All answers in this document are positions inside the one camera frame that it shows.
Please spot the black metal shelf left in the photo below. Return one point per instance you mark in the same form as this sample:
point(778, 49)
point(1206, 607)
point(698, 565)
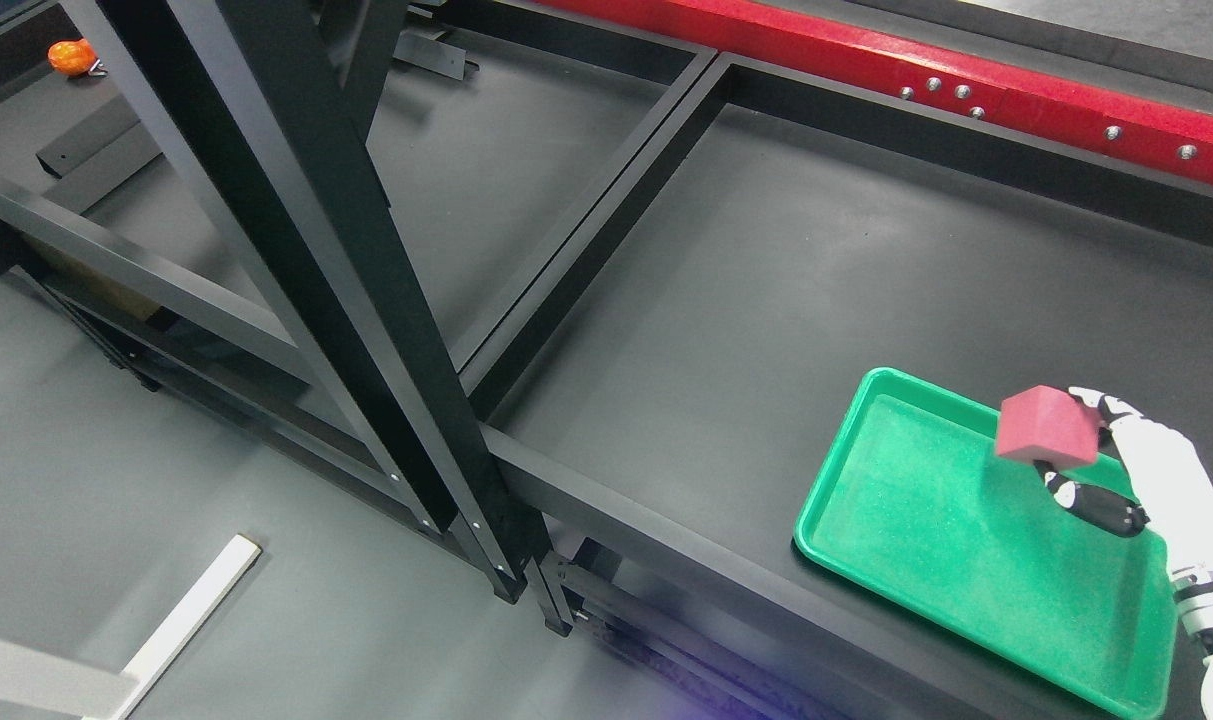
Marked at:
point(114, 203)

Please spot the pink foam block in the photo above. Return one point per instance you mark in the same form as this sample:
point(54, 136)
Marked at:
point(1047, 424)

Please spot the black metal shelf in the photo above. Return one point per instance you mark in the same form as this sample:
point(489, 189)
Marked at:
point(114, 203)
point(662, 273)

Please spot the orange ball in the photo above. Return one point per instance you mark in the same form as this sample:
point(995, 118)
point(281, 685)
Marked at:
point(72, 58)

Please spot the green plastic tray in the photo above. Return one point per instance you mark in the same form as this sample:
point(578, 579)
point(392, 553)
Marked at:
point(913, 504)

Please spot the black metal shelf right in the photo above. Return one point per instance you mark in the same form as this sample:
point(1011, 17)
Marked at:
point(662, 273)

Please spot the red metal beam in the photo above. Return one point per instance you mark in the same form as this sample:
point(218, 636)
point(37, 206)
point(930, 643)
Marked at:
point(1152, 133)

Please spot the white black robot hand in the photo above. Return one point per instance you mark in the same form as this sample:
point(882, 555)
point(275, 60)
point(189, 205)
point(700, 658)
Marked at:
point(1173, 493)

